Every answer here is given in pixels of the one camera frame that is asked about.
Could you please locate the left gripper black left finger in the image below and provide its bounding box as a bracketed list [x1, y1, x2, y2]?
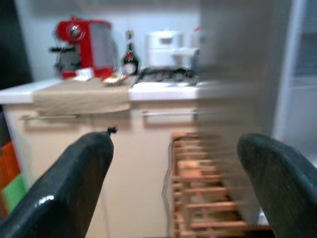
[0, 131, 115, 238]

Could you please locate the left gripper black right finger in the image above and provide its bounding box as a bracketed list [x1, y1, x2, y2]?
[237, 133, 317, 238]

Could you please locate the green plastic bin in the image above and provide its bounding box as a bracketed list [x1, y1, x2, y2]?
[1, 173, 28, 214]

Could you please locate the orange plastic bin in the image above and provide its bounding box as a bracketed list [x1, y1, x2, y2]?
[0, 142, 22, 191]

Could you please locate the cream kitchen cabinet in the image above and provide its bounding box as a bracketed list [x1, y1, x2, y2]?
[2, 99, 201, 238]

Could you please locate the wooden slatted rack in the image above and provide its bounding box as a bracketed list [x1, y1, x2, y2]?
[170, 132, 273, 238]

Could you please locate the beige table mat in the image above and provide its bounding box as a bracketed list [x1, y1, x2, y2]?
[33, 78, 132, 116]

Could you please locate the colourful snack packet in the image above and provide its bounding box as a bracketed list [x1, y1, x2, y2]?
[103, 73, 128, 87]

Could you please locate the red coffee machine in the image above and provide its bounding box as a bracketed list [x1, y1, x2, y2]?
[49, 16, 119, 80]

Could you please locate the dark green glass bottle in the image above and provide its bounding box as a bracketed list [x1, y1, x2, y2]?
[121, 29, 141, 76]

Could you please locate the steel gas stove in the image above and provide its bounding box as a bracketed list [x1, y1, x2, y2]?
[131, 66, 201, 87]

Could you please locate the white cooking pot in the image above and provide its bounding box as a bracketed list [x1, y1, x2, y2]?
[145, 29, 200, 67]

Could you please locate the steel drawer handle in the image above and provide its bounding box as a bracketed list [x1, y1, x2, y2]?
[21, 113, 80, 121]
[141, 111, 201, 117]

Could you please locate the thin black hanging cable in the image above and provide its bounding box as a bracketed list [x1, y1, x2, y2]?
[160, 141, 174, 209]

